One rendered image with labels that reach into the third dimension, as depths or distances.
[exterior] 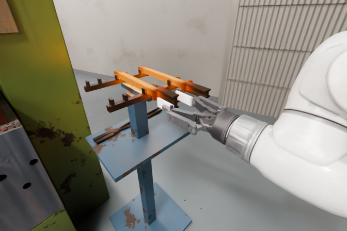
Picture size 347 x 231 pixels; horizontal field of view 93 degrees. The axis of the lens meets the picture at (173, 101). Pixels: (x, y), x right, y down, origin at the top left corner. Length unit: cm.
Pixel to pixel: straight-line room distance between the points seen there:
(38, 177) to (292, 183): 81
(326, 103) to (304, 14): 206
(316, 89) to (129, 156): 61
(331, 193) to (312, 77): 17
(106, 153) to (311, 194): 64
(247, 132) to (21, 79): 84
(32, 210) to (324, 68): 100
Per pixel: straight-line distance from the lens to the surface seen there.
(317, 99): 33
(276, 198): 166
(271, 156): 33
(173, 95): 49
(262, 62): 239
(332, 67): 32
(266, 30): 234
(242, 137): 35
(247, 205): 153
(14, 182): 84
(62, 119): 99
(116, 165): 68
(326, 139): 33
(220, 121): 37
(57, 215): 103
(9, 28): 85
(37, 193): 91
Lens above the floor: 124
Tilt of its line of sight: 27 degrees down
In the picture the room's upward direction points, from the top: straight up
